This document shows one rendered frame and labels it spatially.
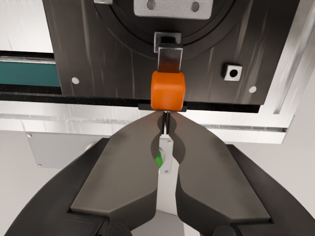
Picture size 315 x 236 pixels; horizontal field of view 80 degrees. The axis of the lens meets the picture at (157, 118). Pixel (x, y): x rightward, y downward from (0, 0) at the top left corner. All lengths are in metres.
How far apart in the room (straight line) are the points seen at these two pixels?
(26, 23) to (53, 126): 0.13
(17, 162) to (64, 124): 0.27
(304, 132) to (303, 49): 0.23
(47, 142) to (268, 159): 0.42
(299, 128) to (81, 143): 0.39
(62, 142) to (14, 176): 0.29
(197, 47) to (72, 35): 0.13
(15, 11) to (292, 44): 0.32
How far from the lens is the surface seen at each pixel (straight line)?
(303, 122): 0.45
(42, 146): 0.32
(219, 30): 0.19
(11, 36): 0.33
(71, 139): 0.29
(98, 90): 0.23
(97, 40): 0.22
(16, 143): 0.50
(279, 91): 0.27
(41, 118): 0.30
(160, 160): 0.27
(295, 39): 0.26
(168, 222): 0.54
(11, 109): 0.31
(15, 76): 0.30
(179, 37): 0.18
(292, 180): 0.55
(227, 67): 0.21
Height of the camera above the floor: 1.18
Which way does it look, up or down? 61 degrees down
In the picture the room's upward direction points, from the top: 177 degrees counter-clockwise
